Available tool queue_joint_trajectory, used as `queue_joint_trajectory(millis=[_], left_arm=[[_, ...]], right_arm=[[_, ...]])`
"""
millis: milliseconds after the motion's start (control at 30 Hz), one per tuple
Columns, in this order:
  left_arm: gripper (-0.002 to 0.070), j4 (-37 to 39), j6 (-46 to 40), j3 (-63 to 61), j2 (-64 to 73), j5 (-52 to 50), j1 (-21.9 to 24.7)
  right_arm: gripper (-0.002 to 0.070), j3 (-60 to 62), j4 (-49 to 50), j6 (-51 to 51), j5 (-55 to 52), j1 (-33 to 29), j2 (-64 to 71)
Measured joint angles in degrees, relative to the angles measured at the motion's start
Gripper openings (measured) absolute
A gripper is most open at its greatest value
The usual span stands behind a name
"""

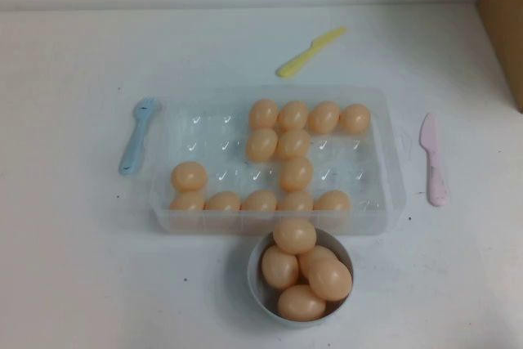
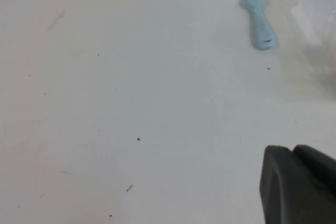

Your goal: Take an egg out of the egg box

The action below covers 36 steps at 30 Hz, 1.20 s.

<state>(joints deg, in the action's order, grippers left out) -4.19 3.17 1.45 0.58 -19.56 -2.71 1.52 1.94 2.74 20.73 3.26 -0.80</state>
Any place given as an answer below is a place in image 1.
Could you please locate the tan plastic egg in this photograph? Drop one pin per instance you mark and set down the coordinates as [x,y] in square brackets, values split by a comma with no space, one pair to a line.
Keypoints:
[293,144]
[332,201]
[263,113]
[330,278]
[309,260]
[187,202]
[293,115]
[296,173]
[189,175]
[296,202]
[301,302]
[323,117]
[262,144]
[259,200]
[222,201]
[280,267]
[355,118]
[294,235]

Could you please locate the clear plastic egg box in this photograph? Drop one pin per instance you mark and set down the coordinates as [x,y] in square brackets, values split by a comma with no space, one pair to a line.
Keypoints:
[229,148]

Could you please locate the brown cardboard box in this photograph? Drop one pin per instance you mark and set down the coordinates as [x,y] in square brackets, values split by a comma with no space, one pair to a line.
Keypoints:
[504,30]

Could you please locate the yellow plastic knife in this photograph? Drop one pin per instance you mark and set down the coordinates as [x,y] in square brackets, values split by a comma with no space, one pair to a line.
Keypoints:
[304,56]

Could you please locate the grey round bowl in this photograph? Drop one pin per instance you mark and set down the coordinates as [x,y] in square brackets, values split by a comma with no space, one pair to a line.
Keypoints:
[337,244]

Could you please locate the light blue plastic fork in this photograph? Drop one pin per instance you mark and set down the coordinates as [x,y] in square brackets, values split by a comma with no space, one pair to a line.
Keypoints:
[135,140]

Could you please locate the pink plastic knife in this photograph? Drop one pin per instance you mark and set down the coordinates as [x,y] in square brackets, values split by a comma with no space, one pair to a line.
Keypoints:
[432,161]

